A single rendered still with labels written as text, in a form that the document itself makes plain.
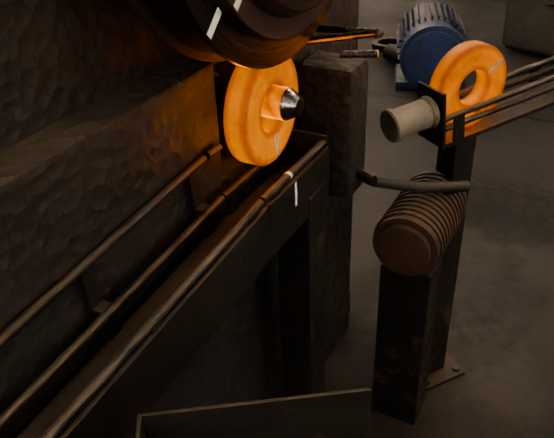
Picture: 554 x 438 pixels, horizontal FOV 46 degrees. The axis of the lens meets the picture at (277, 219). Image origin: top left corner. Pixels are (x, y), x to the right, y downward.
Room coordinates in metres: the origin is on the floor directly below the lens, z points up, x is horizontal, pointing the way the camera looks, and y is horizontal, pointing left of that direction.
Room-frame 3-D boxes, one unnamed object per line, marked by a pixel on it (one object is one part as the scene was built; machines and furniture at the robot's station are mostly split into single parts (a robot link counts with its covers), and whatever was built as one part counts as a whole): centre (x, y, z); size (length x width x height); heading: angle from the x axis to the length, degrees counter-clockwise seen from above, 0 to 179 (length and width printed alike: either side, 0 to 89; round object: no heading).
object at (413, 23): (2.99, -0.74, 0.17); 0.57 x 0.31 x 0.34; 171
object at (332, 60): (1.04, -0.10, 0.68); 0.11 x 0.08 x 0.24; 61
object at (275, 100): (0.85, 0.04, 0.82); 0.17 x 0.04 x 0.04; 61
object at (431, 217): (1.05, -0.28, 0.27); 0.22 x 0.13 x 0.53; 151
